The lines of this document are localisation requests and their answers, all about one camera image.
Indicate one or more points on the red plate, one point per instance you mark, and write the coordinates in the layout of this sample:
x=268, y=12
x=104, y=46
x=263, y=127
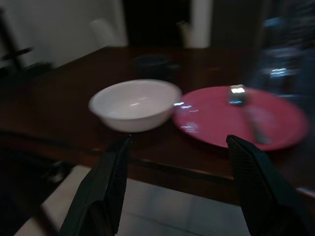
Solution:
x=211, y=123

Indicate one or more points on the silver fork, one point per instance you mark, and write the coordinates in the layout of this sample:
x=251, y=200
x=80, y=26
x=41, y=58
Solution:
x=253, y=123

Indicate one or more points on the black cup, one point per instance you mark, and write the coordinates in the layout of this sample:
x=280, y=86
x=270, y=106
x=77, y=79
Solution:
x=152, y=65

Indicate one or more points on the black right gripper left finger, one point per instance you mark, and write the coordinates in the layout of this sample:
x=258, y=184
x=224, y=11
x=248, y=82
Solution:
x=103, y=186

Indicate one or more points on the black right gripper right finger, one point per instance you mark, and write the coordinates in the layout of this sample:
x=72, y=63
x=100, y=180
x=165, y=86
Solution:
x=265, y=191

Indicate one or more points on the white bowl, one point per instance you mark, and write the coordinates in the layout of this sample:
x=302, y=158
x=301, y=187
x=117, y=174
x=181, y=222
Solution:
x=133, y=105

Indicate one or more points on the clear plastic bottle white cap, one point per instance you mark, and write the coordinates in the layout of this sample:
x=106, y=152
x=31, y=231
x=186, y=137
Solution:
x=278, y=71

